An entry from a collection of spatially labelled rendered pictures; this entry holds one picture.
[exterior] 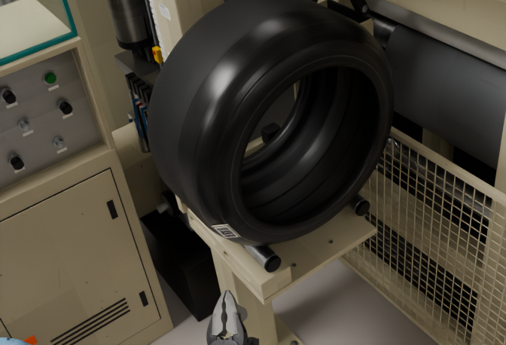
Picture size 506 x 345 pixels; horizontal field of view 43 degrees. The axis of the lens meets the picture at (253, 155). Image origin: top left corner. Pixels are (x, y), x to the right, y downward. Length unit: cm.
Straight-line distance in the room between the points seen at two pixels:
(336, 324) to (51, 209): 115
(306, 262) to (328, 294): 97
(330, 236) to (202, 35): 66
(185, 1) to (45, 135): 64
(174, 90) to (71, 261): 96
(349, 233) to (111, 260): 86
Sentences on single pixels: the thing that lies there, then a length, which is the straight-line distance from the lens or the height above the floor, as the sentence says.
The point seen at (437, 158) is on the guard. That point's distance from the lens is 163.
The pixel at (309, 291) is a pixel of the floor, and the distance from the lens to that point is 262.
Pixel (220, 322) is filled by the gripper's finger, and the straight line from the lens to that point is 136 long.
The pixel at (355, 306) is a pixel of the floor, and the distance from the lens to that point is 257.
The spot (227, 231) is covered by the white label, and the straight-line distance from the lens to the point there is 138.
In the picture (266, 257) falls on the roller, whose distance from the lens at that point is 151.
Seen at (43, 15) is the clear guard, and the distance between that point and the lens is 177.
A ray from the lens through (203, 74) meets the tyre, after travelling 127.
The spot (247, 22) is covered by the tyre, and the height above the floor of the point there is 144.
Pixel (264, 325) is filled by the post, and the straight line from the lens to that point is 234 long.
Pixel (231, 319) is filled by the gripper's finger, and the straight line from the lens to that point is 134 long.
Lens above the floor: 203
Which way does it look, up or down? 38 degrees down
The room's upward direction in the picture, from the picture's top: 9 degrees counter-clockwise
